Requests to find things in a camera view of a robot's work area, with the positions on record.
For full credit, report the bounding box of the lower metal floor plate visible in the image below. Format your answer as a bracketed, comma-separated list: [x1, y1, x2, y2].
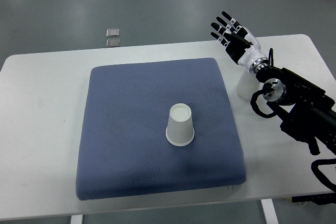
[106, 39, 120, 48]

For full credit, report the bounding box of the white paper cup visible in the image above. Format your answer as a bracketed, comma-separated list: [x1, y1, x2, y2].
[235, 70, 260, 100]
[165, 103, 195, 147]

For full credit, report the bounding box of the metal floor plate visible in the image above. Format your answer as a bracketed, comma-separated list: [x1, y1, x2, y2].
[106, 39, 120, 48]
[106, 28, 120, 38]

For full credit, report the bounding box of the blue fabric cushion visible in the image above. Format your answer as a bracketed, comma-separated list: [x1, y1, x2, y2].
[76, 58, 246, 200]

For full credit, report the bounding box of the white left table leg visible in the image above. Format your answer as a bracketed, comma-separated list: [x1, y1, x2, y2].
[70, 215, 83, 224]

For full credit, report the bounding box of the white table leg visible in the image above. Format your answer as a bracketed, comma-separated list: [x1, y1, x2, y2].
[260, 199, 279, 224]
[70, 215, 83, 224]

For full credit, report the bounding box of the white right table leg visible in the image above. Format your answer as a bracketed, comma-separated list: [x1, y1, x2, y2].
[260, 199, 279, 224]

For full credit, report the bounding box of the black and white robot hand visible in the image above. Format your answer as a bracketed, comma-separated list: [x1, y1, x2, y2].
[211, 11, 269, 73]

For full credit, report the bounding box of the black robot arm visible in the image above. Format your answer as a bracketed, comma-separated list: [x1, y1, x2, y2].
[250, 49, 335, 155]

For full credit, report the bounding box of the white paper cup on cushion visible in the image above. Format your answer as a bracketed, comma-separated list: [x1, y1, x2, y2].
[165, 103, 195, 147]

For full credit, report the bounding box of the upper metal floor plate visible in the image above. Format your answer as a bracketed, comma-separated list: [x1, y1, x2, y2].
[106, 28, 120, 38]

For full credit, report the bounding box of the black table control panel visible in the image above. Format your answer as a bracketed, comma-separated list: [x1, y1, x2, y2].
[291, 193, 335, 205]

